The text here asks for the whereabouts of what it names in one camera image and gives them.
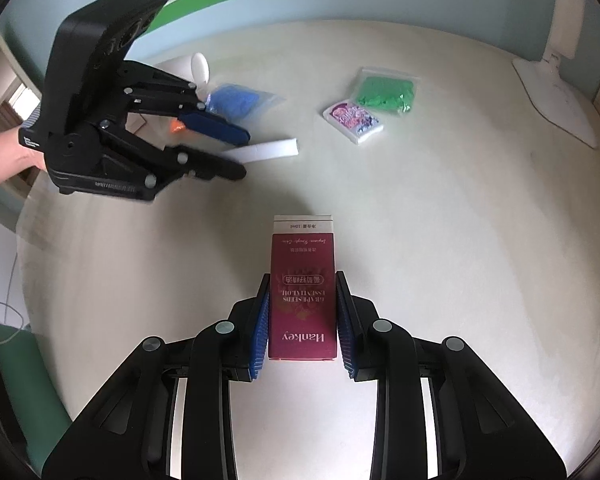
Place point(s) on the small orange scrap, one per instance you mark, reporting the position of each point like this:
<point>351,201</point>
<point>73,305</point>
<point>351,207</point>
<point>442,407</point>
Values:
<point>176,126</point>

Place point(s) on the window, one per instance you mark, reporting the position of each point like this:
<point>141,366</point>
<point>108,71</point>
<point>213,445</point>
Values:
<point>10,100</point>

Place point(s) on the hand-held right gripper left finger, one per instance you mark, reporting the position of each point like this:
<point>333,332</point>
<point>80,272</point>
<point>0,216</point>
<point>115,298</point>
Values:
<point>260,340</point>

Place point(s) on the white desk lamp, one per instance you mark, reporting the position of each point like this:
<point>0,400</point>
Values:
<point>554,95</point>

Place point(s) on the small white paper cup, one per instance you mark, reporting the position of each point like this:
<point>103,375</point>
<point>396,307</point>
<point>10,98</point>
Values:
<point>200,70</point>

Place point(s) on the white box with barcode label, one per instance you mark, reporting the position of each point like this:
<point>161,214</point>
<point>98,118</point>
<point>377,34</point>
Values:
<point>270,150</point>

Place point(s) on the clear bag of green pieces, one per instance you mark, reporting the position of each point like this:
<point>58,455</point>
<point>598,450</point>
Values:
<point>384,90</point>

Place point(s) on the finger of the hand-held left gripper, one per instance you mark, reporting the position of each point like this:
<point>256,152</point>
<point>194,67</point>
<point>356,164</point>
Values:
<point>215,127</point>
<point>215,167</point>

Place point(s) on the clear bag of blue pieces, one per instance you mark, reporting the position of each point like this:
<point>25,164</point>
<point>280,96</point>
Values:
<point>235,100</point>

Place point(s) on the dark red carton box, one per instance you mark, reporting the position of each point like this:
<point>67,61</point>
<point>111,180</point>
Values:
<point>302,310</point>

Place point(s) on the white packet purple print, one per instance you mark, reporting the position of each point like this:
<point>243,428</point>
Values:
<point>352,120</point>

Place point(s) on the person's left forearm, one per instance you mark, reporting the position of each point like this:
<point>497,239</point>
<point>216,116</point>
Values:
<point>0,160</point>

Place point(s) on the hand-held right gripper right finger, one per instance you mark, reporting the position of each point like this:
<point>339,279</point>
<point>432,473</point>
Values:
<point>345,340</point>

